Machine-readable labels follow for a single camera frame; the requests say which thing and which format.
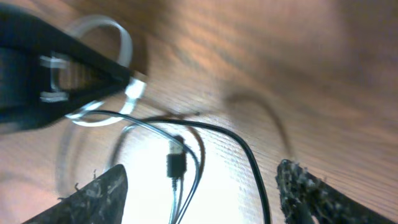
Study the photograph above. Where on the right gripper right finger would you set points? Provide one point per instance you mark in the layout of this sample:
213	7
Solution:
304	198

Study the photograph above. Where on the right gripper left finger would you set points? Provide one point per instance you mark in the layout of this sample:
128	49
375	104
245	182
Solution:
100	201

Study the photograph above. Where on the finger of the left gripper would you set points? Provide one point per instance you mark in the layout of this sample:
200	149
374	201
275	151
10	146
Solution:
29	108
26	32

